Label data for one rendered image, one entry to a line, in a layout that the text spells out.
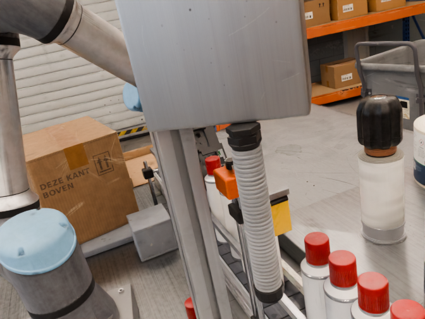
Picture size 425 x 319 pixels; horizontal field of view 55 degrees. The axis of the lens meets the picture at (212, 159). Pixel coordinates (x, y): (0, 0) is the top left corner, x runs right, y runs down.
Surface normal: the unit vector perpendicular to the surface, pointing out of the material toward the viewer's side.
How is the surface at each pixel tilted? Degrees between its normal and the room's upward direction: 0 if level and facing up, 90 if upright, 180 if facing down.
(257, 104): 90
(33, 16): 108
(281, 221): 90
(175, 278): 0
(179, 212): 90
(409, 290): 0
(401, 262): 0
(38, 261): 88
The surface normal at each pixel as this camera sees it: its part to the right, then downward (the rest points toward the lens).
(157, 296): -0.18, -0.91
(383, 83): -0.82, 0.40
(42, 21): 0.30, 0.70
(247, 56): -0.22, 0.40
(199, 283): 0.36, 0.29
